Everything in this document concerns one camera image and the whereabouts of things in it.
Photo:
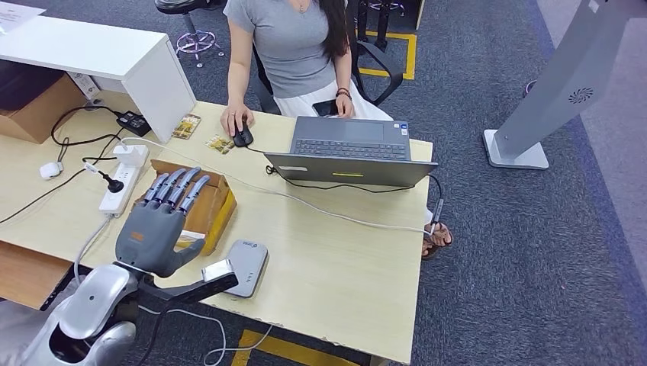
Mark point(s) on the brown cardboard carton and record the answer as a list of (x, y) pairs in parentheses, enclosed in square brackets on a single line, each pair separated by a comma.
[(45, 113)]

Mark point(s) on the patterned ID card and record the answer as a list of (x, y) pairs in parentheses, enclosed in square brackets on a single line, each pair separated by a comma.
[(221, 145)]

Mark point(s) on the white desk shelf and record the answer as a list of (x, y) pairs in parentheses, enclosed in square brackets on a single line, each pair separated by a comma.
[(96, 53)]

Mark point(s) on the black computer mouse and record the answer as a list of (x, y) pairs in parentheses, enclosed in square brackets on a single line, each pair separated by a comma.
[(245, 139)]

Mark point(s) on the white printed box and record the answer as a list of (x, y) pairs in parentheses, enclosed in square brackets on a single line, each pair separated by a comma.
[(84, 85)]

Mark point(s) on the person's sandalled foot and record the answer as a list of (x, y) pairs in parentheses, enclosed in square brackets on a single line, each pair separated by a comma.
[(429, 250), (442, 236)]

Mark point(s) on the pale wooden board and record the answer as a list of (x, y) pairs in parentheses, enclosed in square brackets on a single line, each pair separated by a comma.
[(419, 12)]

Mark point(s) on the grey laptop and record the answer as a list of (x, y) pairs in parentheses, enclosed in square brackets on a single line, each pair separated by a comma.
[(349, 151)]

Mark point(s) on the black stand legs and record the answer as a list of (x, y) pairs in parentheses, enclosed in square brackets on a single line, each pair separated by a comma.
[(376, 22)]

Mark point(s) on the black power adapter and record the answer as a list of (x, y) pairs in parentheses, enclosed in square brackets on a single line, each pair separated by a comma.
[(133, 123)]

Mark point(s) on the white paper card sleeve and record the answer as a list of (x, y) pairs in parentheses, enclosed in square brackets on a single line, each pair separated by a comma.
[(192, 236)]

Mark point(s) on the white power strip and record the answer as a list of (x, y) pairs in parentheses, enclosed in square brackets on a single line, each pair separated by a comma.
[(118, 201)]

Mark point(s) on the person's leg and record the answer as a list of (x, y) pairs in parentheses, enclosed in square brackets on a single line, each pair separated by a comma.
[(20, 328)]

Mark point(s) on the grey white card reader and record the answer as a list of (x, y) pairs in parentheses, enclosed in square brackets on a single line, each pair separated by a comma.
[(250, 262)]

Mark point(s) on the yellow floor tape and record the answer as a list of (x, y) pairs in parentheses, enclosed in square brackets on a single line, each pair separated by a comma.
[(411, 56), (293, 349)]

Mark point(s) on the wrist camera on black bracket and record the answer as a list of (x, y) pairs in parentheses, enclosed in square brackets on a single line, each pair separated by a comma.
[(217, 283)]

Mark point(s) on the person's right hand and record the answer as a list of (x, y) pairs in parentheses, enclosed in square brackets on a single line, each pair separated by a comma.
[(236, 113)]

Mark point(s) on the black power plug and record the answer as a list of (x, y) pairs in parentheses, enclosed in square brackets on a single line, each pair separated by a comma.
[(114, 186)]

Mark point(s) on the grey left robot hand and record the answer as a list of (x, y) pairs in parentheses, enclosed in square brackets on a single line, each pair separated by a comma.
[(149, 237)]

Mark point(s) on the white printed paper sheet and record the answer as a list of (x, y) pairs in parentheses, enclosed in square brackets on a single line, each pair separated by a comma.
[(17, 14)]

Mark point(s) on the person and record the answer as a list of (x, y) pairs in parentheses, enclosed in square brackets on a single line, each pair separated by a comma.
[(293, 50)]

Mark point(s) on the chrome star base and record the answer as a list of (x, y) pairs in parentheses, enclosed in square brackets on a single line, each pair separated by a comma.
[(394, 4)]

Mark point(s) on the person's left hand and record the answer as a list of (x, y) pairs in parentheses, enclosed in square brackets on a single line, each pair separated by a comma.
[(345, 106)]

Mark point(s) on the brown wooden drawer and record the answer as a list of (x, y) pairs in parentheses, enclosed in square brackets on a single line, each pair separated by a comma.
[(30, 273)]

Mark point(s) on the person's left forearm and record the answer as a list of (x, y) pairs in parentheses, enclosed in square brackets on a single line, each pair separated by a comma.
[(345, 76)]

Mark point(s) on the white charger block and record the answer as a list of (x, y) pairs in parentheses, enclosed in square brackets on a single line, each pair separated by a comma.
[(131, 155)]

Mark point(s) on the grey usb adapter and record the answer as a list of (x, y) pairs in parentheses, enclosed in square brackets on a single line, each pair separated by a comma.
[(438, 209)]

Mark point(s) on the small white rounded case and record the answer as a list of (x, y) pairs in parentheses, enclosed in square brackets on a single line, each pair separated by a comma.
[(49, 170)]

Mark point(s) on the black smartphone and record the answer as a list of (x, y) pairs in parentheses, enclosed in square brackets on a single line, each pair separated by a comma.
[(324, 107)]

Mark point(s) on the patterned yellow green card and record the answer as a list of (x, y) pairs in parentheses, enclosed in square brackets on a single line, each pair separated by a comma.
[(186, 127)]

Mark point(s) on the black stool chrome base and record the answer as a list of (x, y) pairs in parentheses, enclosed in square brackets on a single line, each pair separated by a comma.
[(194, 40)]

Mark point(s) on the person's right forearm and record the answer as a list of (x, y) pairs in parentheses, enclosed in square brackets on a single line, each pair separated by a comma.
[(238, 81)]

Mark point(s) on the cardboard box yellow rim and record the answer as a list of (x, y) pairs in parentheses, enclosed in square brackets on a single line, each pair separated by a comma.
[(217, 202)]

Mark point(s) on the grey kiosk stand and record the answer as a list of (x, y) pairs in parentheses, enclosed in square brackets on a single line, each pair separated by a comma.
[(563, 86)]

